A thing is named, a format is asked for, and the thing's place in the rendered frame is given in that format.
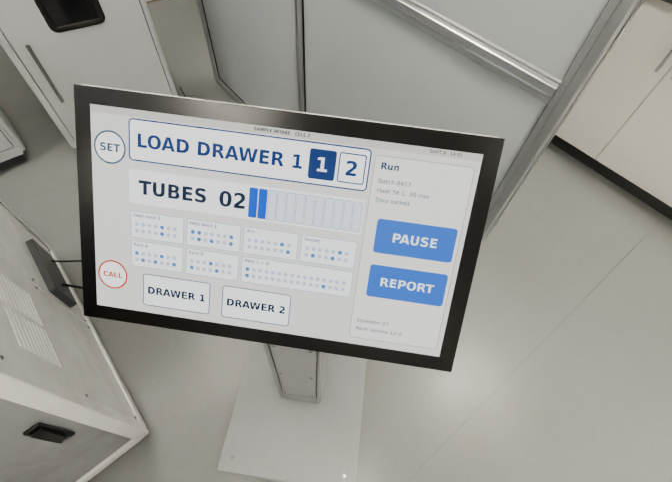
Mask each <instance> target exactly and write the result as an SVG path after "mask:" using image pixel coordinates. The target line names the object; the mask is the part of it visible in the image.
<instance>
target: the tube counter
mask: <svg viewBox="0 0 672 482"><path fill-rule="evenodd" d="M364 206H365V200H359V199H352V198H344V197H337V196H330V195H322V194H315V193H307V192H300V191H293V190H285V189H278V188H271V187H263V186H256V185H249V184H241V183H234V182H227V181H219V180H218V188H217V210H216V215H222V216H229V217H236V218H244V219H251V220H258V221H265V222H272V223H279V224H287V225H294V226H301V227H308V228H315V229H322V230H329V231H337V232H344V233H351V234H358V235H360V234H361V227H362V220H363V213H364Z"/></svg>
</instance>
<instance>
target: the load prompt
mask: <svg viewBox="0 0 672 482"><path fill-rule="evenodd" d="M372 152H373V149H369V148H362V147H354V146H346V145H338V144H331V143H323V142H315V141H308V140H300V139H292V138H285V137H277V136H269V135H262V134H254V133H246V132H239V131H231V130H223V129H215V128H208V127H200V126H192V125H185V124H177V123H169V122H162V121H154V120H146V119H139V118H131V117H128V156H129V160H131V161H138V162H146V163H153V164H161V165H168V166H175V167H183V168H190V169H198V170H205V171H212V172H220V173H227V174H235V175H242V176H249V177H257V178H264V179H272V180H279V181H286V182H294V183H301V184H309V185H316V186H323V187H331V188H338V189H346V190H353V191H360V192H367V186H368V179H369V172H370V165H371V158H372Z"/></svg>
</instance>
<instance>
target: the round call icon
mask: <svg viewBox="0 0 672 482"><path fill-rule="evenodd" d="M97 280H98V287H101V288H107V289H114V290H120V291H127V292H129V277H128V261H122V260H115V259H108V258H101V257H97Z"/></svg>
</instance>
